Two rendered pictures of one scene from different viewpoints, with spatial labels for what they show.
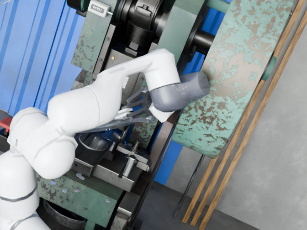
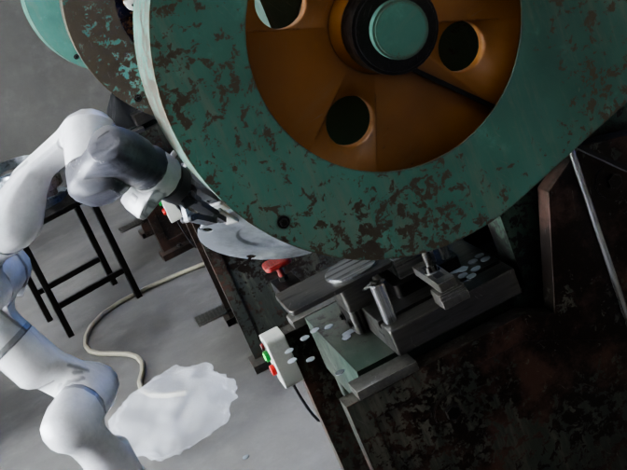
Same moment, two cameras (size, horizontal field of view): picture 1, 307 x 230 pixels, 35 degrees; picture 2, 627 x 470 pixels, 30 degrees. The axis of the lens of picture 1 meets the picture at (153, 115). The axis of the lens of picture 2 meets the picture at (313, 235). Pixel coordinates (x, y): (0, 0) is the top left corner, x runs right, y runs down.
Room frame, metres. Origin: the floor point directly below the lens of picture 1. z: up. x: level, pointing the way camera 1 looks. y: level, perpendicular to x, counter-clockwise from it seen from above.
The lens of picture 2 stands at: (1.11, -2.14, 1.72)
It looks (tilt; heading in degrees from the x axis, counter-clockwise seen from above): 19 degrees down; 75
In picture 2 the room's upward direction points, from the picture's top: 23 degrees counter-clockwise
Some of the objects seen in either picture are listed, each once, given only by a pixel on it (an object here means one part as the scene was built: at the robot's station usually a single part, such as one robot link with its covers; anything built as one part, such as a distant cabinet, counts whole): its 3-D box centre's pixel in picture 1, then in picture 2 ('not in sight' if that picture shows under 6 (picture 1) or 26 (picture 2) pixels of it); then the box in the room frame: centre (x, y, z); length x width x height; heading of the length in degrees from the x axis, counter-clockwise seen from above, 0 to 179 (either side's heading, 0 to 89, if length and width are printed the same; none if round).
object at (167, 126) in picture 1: (140, 200); (557, 378); (2.01, -0.10, 0.45); 0.92 x 0.12 x 0.90; 176
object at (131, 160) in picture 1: (129, 164); (383, 300); (1.75, 0.01, 0.75); 0.03 x 0.03 x 0.10; 86
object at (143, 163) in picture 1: (135, 151); (434, 271); (1.88, 0.01, 0.76); 0.17 x 0.06 x 0.10; 86
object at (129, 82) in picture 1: (119, 82); not in sight; (1.85, 0.18, 1.04); 0.17 x 0.15 x 0.30; 176
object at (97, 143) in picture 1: (84, 159); (342, 302); (1.72, 0.19, 0.72); 0.25 x 0.14 x 0.14; 176
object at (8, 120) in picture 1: (7, 129); (281, 273); (1.69, 0.52, 0.72); 0.07 x 0.06 x 0.08; 176
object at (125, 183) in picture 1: (95, 150); (417, 283); (1.89, 0.18, 0.68); 0.45 x 0.30 x 0.06; 86
